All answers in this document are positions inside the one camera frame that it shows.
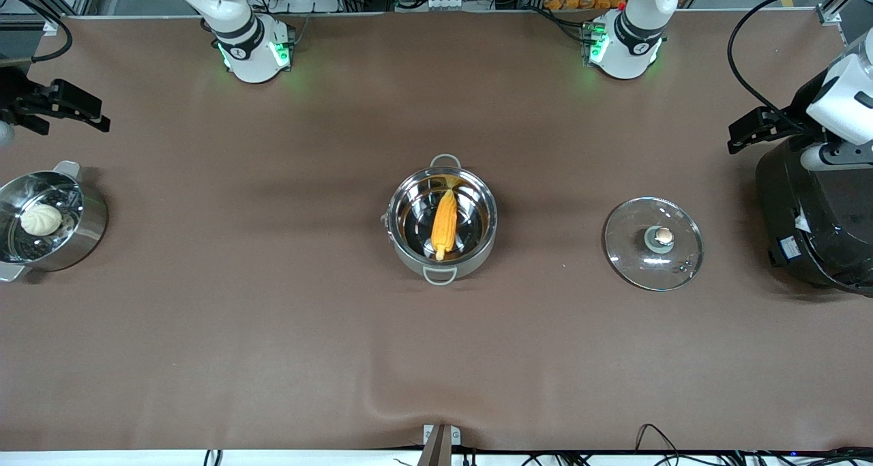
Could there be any glass pot lid with knob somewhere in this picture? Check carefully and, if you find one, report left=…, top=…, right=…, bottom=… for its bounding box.
left=603, top=196, right=705, bottom=292

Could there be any yellow corn cob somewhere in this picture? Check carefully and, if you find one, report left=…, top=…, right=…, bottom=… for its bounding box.
left=431, top=188, right=459, bottom=262

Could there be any stainless steel steamer pot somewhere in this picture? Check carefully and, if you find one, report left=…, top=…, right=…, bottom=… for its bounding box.
left=0, top=160, right=108, bottom=282

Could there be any white steamed bun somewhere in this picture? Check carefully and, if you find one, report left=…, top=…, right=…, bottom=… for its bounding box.
left=20, top=203, right=63, bottom=237

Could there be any black electric cooker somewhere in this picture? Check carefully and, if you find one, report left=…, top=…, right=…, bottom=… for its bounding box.
left=755, top=135, right=873, bottom=297

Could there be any brown table mat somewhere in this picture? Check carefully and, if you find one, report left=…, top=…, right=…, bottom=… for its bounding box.
left=0, top=9, right=873, bottom=453

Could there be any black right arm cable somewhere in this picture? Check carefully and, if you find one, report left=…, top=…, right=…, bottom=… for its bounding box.
left=0, top=0, right=73, bottom=63

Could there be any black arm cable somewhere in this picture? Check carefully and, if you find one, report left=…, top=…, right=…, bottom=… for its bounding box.
left=727, top=0, right=857, bottom=136
left=0, top=0, right=73, bottom=63

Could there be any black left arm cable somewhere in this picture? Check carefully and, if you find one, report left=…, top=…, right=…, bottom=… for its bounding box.
left=727, top=0, right=857, bottom=136

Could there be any stainless steel two-handled pot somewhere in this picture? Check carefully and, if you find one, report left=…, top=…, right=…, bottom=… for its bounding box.
left=381, top=154, right=499, bottom=287

